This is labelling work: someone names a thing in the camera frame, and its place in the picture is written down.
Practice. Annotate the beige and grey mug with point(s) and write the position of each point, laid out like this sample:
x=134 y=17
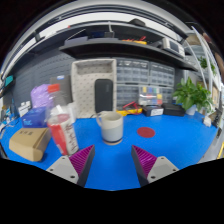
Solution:
x=111 y=128

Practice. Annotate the black rounded speaker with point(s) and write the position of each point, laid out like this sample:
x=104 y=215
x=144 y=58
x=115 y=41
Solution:
x=103 y=96

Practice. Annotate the purple plastic bag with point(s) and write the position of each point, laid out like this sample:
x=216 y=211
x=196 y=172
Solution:
x=40 y=95

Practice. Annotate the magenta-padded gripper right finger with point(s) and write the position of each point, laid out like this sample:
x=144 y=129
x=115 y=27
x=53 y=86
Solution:
x=160 y=168

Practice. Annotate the blue carton box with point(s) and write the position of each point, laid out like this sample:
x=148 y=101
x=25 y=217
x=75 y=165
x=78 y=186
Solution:
x=33 y=118

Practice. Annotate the white dotted storage tray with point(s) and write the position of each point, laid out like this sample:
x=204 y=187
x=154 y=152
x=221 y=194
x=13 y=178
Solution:
x=83 y=90

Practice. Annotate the teal bin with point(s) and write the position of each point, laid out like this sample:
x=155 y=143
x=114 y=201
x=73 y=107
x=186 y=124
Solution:
x=8 y=81

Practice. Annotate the dark grey carton box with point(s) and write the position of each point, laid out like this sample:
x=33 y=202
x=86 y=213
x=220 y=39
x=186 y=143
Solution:
x=63 y=90

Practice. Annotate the drawer cabinet with coloured drawers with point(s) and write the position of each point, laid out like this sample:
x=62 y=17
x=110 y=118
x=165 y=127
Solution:
x=150 y=95

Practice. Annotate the flat black case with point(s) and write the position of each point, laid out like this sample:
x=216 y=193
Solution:
x=173 y=110

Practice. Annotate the clear bottle with red cap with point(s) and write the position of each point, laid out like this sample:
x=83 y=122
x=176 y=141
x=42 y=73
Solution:
x=65 y=133

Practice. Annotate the flat round red coaster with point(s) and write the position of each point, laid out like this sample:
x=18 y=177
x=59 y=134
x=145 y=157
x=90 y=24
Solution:
x=146 y=132

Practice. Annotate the green potted plant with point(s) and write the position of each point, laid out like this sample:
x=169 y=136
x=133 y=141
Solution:
x=191 y=95

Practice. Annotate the black wall shelf unit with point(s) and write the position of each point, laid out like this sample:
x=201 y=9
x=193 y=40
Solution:
x=110 y=46

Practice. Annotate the brown cardboard box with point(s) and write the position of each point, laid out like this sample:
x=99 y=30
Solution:
x=30 y=143

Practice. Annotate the white shelf rack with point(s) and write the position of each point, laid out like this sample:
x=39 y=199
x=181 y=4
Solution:
x=208 y=66

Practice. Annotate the black box with white label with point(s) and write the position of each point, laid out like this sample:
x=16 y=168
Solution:
x=153 y=111

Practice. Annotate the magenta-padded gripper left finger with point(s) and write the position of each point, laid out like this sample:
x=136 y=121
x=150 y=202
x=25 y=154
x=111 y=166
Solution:
x=63 y=168

